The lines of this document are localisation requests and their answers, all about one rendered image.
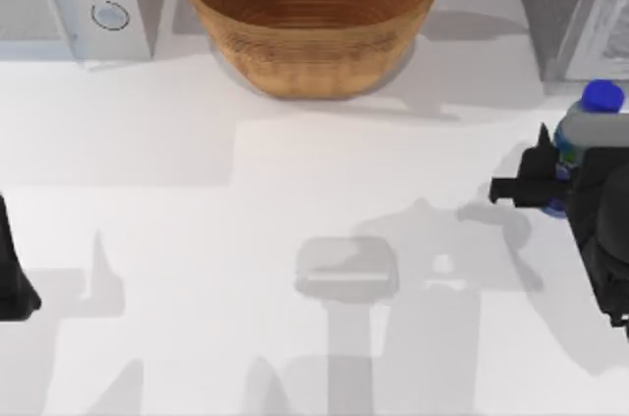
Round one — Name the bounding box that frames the bottle with blue cap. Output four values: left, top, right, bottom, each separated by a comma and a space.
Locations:
542, 80, 626, 218

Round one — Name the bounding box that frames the grey cabinet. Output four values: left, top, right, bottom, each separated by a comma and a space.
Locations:
509, 0, 629, 87

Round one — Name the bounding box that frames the brown woven basket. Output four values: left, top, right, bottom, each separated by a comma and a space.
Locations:
186, 0, 440, 102

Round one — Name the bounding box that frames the pale microwave oven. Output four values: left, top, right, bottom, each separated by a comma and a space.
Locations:
0, 0, 172, 64

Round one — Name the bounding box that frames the round microwave knob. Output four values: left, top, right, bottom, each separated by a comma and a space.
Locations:
90, 0, 132, 32

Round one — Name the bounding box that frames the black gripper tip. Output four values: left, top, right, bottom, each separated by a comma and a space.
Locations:
0, 194, 43, 325

